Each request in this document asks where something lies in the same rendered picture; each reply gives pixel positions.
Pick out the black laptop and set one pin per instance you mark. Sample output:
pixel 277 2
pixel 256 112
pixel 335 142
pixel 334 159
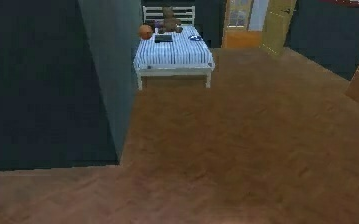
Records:
pixel 163 38

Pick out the window with panes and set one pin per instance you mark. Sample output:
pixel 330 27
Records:
pixel 239 13

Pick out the yellow open room door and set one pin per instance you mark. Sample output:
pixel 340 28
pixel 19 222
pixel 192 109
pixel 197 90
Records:
pixel 278 25

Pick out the brown teddy bear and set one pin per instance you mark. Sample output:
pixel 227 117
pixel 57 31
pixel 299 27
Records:
pixel 169 21

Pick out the white bed with striped cover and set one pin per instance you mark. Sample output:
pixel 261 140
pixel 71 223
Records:
pixel 173 50

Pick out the small blue and white object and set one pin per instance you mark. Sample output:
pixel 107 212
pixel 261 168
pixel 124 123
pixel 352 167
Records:
pixel 195 38

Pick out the orange basketball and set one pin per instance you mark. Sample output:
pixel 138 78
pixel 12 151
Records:
pixel 145 32

